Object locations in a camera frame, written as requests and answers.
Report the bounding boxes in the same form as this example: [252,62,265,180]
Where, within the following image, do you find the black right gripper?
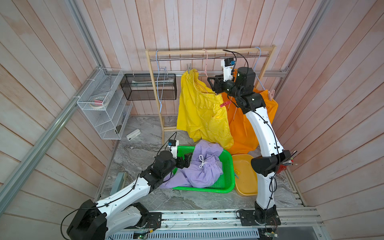
[208,75,244,104]

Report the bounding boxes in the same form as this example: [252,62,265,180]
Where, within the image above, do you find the pink wire hanger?
[202,49,216,95]

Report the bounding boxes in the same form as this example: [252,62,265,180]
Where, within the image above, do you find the purple shorts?
[160,140,224,189]

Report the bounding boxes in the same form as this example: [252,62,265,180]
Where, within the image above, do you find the red clothespin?
[220,101,232,108]

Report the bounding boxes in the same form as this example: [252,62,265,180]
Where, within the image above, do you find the yellow shorts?
[177,69,234,150]

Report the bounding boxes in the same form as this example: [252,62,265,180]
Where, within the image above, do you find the light blue wire hanger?
[155,49,169,113]

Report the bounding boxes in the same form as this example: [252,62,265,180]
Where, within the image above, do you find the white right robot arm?
[208,50,292,227]

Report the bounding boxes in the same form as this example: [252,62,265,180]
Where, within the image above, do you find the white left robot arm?
[61,133,191,240]

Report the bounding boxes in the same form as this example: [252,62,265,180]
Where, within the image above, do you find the orange shorts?
[221,67,279,154]

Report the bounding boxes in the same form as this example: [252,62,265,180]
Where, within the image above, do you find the green plastic basket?
[174,150,235,194]

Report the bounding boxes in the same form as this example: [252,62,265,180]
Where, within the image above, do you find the small white device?
[126,129,141,141]

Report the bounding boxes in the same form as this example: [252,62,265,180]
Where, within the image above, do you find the pink clothespin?
[268,90,275,101]

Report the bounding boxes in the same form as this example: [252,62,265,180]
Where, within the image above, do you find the wooden clothes rack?
[145,45,277,147]

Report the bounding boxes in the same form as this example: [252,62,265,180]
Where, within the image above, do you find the grey blue sponge block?
[110,172,127,195]

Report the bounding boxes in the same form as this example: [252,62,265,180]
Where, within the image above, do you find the yellow plastic tray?
[232,154,258,197]

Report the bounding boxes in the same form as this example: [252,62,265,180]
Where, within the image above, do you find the red pen cup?
[277,151,298,174]

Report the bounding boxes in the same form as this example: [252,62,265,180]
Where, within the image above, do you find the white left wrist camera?
[168,140,179,159]

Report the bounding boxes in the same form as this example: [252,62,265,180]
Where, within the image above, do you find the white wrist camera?
[168,140,179,159]
[221,58,236,82]

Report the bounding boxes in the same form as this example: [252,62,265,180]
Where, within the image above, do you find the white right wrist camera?
[221,58,236,82]

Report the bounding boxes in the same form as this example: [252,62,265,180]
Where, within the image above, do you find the black mesh wall basket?
[120,74,178,101]

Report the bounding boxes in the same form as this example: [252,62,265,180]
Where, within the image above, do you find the white wire mesh shelf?
[77,68,132,140]

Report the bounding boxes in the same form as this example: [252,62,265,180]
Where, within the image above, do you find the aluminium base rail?
[100,207,331,240]

